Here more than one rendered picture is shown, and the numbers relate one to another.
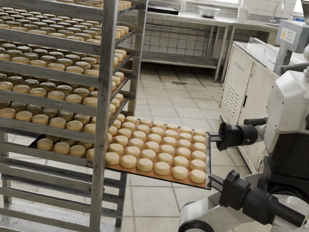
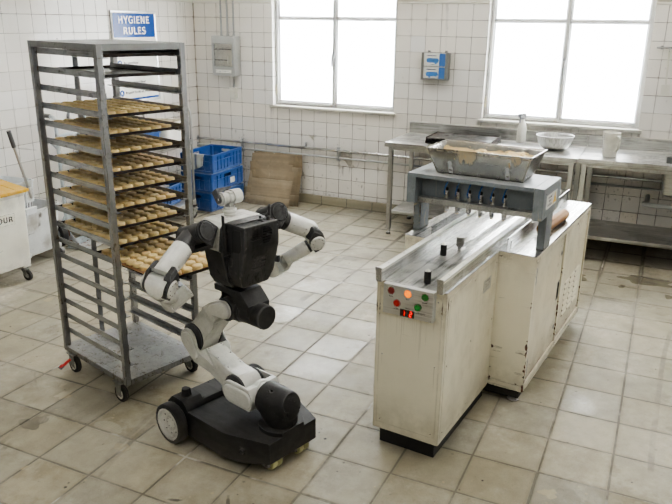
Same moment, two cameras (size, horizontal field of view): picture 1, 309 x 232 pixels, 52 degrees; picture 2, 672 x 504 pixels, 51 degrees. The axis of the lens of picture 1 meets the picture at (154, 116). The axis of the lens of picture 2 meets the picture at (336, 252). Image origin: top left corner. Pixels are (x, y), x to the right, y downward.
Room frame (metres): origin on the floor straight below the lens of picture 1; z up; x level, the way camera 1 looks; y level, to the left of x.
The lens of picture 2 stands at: (-1.16, -2.61, 1.93)
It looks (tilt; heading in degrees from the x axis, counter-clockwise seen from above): 18 degrees down; 36
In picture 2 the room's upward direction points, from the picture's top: 1 degrees clockwise
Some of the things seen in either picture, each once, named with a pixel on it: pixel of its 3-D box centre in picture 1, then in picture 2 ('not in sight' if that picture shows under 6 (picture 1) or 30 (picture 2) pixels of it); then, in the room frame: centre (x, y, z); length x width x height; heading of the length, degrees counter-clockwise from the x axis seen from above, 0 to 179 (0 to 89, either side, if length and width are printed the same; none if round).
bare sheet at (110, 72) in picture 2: not in sight; (106, 71); (1.07, 0.44, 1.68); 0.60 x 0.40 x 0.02; 85
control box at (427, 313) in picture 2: not in sight; (409, 301); (1.31, -1.22, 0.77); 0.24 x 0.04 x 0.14; 95
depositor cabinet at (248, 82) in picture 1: (280, 108); (500, 283); (2.65, -1.09, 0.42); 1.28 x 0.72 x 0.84; 5
